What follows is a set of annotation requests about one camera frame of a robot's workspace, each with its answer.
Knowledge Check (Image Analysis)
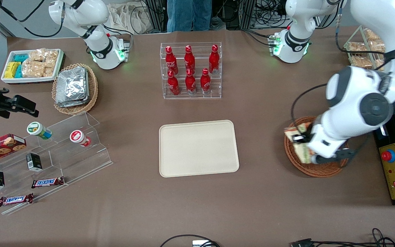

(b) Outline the person in blue jeans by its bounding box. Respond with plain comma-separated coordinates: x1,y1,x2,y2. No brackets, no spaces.
166,0,213,33

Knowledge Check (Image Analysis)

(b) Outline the white cloth bag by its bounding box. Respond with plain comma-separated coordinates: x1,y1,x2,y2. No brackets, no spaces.
108,3,154,35

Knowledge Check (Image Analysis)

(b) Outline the triangle sandwich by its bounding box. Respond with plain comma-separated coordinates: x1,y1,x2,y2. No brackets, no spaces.
284,127,316,165

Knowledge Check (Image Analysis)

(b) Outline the light oval wicker basket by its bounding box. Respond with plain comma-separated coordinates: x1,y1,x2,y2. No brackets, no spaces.
51,63,99,116

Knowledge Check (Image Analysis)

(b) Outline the green lid yogurt cup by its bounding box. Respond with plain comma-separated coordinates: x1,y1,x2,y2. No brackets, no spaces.
26,121,52,140

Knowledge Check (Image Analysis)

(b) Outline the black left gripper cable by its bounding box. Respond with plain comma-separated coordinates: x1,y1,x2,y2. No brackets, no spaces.
290,83,328,136

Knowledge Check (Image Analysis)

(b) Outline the yellow snack packet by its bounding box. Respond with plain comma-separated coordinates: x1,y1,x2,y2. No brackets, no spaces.
4,61,21,79

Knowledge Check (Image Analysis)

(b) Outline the Snickers chocolate bar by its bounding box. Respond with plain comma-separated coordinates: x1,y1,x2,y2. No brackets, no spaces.
31,176,65,189
0,193,34,207

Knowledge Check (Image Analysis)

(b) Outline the black looped cable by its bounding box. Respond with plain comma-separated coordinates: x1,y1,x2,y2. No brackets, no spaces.
159,234,220,247

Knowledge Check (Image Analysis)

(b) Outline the beige plastic tray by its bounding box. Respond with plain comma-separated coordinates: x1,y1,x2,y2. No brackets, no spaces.
159,119,240,178

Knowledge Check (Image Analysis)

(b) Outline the clear acrylic step display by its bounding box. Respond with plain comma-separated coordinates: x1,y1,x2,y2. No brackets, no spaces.
0,111,113,216

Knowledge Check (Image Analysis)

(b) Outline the red plaid cookie box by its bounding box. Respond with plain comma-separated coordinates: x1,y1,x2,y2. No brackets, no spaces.
0,133,27,164

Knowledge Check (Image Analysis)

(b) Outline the black cable with connector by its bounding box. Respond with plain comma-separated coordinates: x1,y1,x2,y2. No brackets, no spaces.
290,228,395,247

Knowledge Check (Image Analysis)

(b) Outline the white wire basket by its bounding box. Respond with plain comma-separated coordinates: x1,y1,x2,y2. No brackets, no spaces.
343,24,388,72

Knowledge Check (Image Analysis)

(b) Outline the red emergency stop button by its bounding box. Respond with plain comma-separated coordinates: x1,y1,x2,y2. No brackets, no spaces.
381,149,395,164

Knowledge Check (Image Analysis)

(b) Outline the clear acrylic bottle rack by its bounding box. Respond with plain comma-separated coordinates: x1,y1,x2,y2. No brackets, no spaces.
160,42,223,100

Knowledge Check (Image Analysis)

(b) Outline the round brown wicker basket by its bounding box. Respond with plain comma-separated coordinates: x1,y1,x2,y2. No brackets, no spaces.
284,116,351,178

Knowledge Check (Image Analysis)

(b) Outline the silver foil pack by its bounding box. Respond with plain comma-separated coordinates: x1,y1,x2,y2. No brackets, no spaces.
55,67,90,108

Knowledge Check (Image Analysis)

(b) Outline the black cable tangle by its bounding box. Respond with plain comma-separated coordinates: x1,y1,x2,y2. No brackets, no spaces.
249,0,289,30

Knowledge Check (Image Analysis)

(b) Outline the red lid yogurt cup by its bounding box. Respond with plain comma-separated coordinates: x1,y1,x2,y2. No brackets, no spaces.
69,129,92,148

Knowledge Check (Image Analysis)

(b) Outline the black control box yellow panel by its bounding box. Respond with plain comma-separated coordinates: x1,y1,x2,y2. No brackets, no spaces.
372,109,395,207

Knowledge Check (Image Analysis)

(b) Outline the white rectangular snack tray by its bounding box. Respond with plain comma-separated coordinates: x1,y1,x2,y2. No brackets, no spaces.
1,48,65,85

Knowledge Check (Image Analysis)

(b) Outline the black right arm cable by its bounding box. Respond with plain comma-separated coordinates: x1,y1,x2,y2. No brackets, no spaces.
0,0,65,38

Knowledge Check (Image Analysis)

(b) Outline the red cola bottle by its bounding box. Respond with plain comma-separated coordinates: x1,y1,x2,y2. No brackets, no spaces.
185,68,197,95
208,44,220,74
200,68,212,95
184,45,196,73
167,70,181,96
165,46,179,74

